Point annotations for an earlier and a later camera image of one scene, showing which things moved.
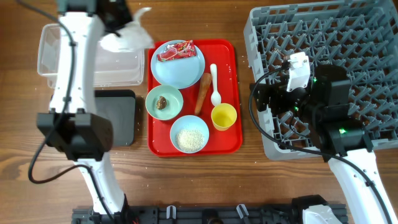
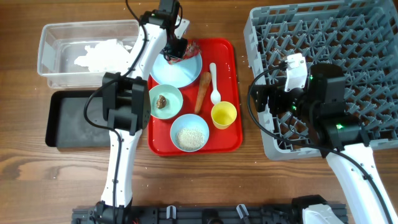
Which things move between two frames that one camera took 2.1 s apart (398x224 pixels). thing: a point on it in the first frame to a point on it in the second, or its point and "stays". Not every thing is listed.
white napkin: x=134 y=37 to x=106 y=55
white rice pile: x=190 y=140 stays
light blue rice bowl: x=189 y=134 stays
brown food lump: x=161 y=103 stays
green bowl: x=164 y=102 stays
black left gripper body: x=120 y=15 to x=176 y=46
